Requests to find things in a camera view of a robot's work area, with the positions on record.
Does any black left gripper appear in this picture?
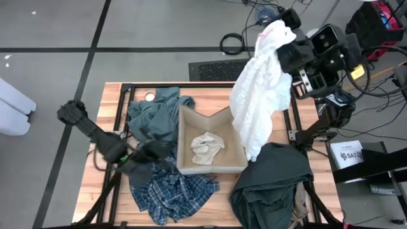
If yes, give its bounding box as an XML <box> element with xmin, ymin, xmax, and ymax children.
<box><xmin>116</xmin><ymin>138</ymin><xmax>176</xmax><ymax>188</ymax></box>

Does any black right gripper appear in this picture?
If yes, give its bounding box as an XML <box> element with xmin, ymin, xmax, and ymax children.
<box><xmin>275</xmin><ymin>8</ymin><xmax>316</xmax><ymax>74</ymax></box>

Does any teal grey shirt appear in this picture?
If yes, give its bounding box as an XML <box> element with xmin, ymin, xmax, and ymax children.
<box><xmin>127</xmin><ymin>86</ymin><xmax>197</xmax><ymax>150</ymax></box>

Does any blue plaid shirt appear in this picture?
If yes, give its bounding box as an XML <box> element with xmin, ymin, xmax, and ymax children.
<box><xmin>129</xmin><ymin>148</ymin><xmax>221</xmax><ymax>226</ymax></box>

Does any small cream garment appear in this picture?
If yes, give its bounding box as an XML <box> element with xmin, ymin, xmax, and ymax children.
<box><xmin>190</xmin><ymin>131</ymin><xmax>226</xmax><ymax>166</ymax></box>

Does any white knit garment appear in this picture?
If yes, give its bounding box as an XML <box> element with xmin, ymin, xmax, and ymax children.
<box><xmin>229</xmin><ymin>19</ymin><xmax>297</xmax><ymax>162</ymax></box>

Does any beige fabric storage box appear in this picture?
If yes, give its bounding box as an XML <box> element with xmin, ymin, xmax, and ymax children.
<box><xmin>176</xmin><ymin>104</ymin><xmax>249</xmax><ymax>176</ymax></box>

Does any dark green garment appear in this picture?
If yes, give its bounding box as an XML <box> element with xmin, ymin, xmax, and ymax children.
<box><xmin>229</xmin><ymin>142</ymin><xmax>315</xmax><ymax>229</ymax></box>

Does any tan garment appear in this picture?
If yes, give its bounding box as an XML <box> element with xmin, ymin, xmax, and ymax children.
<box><xmin>287</xmin><ymin>181</ymin><xmax>311</xmax><ymax>229</ymax></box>

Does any black and red case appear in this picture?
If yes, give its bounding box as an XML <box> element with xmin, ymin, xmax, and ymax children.
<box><xmin>345</xmin><ymin>0</ymin><xmax>405</xmax><ymax>63</ymax></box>

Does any dark grey box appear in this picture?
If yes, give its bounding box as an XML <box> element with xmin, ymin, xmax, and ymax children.
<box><xmin>393</xmin><ymin>65</ymin><xmax>407</xmax><ymax>93</ymax></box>

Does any white foam block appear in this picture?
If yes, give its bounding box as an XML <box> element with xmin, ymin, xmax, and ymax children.
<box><xmin>0</xmin><ymin>78</ymin><xmax>38</xmax><ymax>137</ymax></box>

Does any coiled blue cable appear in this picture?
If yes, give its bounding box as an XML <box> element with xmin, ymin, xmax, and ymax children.
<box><xmin>256</xmin><ymin>6</ymin><xmax>277</xmax><ymax>26</ymax></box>

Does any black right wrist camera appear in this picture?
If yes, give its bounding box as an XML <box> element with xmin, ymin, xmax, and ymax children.
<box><xmin>308</xmin><ymin>24</ymin><xmax>340</xmax><ymax>57</ymax></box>

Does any coiled black cable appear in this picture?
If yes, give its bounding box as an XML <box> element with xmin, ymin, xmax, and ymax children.
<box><xmin>219</xmin><ymin>32</ymin><xmax>246</xmax><ymax>56</ymax></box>

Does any yellow cable label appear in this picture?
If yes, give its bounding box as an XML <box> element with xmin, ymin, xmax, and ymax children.
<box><xmin>350</xmin><ymin>64</ymin><xmax>366</xmax><ymax>80</ymax></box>

